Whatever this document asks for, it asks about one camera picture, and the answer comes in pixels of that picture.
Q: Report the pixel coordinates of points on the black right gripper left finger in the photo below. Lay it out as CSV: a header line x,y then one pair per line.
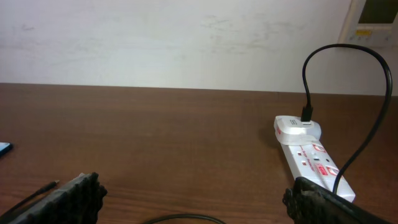
x,y
78,201

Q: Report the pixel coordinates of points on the white power strip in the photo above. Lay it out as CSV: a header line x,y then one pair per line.
x,y
312,162

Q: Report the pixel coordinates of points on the white usb charger adapter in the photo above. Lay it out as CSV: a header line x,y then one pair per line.
x,y
290,130

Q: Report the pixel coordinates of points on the blue screen smartphone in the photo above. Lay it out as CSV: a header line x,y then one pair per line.
x,y
5,147

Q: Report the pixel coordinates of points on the white wall control panel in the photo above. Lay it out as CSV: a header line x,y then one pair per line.
x,y
370,23

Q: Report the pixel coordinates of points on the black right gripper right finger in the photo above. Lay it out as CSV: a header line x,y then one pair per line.
x,y
308,202

